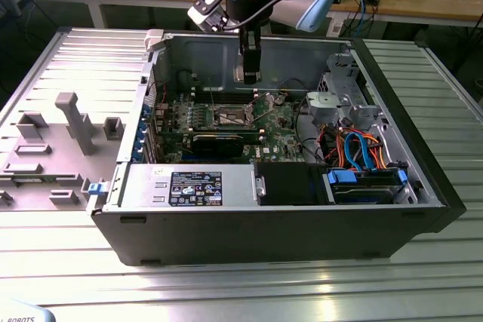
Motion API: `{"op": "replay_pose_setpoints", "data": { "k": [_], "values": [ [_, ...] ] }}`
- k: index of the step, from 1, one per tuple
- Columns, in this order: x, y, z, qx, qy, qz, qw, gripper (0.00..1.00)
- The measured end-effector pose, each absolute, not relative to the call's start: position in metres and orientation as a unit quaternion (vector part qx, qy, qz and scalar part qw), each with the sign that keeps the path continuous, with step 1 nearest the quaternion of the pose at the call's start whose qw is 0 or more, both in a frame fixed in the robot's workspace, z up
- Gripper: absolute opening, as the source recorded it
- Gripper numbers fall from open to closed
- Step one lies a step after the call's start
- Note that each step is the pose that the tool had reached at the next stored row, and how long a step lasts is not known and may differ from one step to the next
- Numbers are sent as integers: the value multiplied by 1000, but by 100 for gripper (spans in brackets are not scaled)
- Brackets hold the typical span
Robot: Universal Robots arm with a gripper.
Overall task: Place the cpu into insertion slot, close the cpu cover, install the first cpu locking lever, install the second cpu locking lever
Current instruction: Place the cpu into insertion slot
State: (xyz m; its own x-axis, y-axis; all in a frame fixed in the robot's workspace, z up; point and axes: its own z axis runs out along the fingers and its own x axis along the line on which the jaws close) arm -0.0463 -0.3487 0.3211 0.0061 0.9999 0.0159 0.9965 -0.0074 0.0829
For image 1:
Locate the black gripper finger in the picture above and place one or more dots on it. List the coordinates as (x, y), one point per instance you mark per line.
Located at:
(252, 65)

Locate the silver CPU plate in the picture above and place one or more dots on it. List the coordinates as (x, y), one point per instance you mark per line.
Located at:
(238, 69)

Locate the black RAM slot row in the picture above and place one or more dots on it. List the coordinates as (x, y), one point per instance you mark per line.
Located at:
(226, 96)

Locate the CPU socket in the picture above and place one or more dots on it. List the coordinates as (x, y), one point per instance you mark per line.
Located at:
(230, 116)

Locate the blue expansion slot clips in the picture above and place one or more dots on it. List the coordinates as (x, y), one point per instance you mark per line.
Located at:
(140, 137)

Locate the green motherboard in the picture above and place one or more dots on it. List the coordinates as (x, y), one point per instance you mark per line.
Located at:
(275, 129)

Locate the grey metal drive cage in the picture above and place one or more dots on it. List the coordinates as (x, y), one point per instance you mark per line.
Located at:
(324, 105)

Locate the black graphics card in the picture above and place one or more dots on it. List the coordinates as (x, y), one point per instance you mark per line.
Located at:
(217, 145)

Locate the silver power supply with label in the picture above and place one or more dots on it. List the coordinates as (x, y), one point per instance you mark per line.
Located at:
(143, 186)

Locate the hard disk in blue carrier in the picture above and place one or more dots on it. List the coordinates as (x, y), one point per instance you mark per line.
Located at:
(362, 194)

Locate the black open PC case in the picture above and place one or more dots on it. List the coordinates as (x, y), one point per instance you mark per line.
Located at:
(226, 235)

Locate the blue plastic clip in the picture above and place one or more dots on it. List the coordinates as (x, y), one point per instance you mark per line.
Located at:
(96, 189)

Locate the grey plastic parts rack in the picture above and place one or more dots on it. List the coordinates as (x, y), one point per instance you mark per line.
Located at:
(56, 163)

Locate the pale blue teach pendant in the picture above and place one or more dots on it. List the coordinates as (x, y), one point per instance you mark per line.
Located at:
(22, 312)

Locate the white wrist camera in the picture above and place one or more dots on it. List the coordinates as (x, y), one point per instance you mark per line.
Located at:
(205, 18)

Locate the silver metal bracket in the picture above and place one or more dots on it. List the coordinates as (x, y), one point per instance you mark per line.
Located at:
(259, 186)

